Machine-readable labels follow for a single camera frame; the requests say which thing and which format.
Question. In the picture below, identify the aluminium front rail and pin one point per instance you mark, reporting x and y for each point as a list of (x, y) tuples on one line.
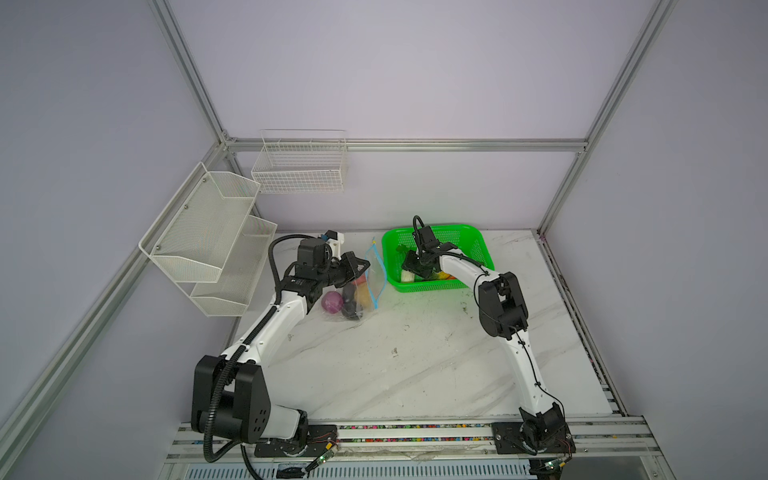
[(472, 439)]

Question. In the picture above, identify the green plastic basket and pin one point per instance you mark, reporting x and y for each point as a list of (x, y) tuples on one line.
[(467, 238)]

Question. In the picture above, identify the dark toy eggplant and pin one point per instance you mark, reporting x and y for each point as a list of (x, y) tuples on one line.
[(350, 307)]

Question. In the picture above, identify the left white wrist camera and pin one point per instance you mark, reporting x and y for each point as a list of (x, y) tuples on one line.
[(335, 240)]

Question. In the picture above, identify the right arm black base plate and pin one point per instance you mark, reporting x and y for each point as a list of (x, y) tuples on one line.
[(525, 438)]

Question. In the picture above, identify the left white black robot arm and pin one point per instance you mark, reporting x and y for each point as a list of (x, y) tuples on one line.
[(231, 399)]

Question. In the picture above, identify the purple toy onion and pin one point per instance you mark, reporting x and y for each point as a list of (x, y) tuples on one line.
[(332, 302)]

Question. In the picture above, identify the white mesh lower shelf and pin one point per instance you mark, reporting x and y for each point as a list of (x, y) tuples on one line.
[(231, 295)]

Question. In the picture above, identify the white wire wall basket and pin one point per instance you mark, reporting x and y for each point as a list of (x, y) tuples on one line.
[(297, 161)]

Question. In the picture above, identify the yellow toy lemon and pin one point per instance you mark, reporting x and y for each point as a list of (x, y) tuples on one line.
[(363, 298)]

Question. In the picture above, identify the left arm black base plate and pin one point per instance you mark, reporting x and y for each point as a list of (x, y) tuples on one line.
[(309, 442)]

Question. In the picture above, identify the white mesh shelf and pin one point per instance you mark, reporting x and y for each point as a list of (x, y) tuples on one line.
[(231, 295), (193, 237)]

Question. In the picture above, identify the clear zip bag blue zipper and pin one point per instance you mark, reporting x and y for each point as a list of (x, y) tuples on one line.
[(376, 278)]

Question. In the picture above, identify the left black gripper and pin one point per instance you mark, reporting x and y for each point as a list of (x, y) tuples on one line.
[(349, 262)]

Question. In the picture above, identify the white mesh upper shelf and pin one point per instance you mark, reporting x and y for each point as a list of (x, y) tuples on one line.
[(193, 237)]

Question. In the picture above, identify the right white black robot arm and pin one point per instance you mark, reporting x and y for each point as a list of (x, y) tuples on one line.
[(503, 314)]

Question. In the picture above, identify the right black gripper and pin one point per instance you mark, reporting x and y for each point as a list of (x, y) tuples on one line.
[(407, 265)]

